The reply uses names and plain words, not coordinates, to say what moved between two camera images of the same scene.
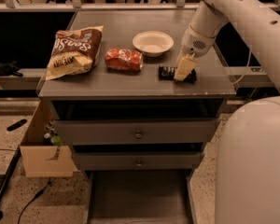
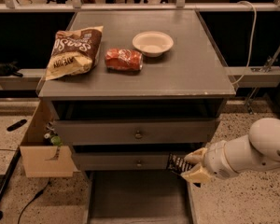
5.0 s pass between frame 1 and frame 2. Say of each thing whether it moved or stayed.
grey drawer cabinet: stayed
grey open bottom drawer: stayed
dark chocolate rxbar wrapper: moved
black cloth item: stayed
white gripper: moved
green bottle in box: stayed
